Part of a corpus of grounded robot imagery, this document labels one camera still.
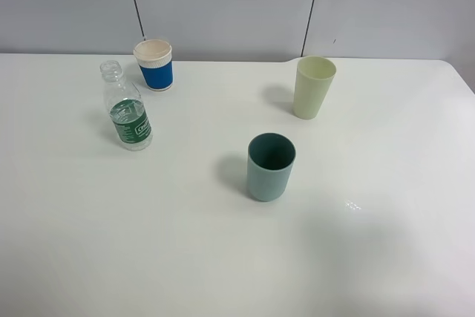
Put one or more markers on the pale yellow plastic cup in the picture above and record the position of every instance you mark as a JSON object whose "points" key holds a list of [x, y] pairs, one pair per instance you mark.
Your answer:
{"points": [[314, 76]]}

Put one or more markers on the clear water bottle green label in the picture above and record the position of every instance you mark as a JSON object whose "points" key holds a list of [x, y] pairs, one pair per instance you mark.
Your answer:
{"points": [[125, 107]]}

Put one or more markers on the teal blue plastic cup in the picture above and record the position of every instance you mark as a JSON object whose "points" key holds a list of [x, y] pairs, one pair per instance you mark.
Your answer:
{"points": [[270, 161]]}

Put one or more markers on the blue white paper cup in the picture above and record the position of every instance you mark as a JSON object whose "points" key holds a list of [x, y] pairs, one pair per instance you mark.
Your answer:
{"points": [[154, 57]]}

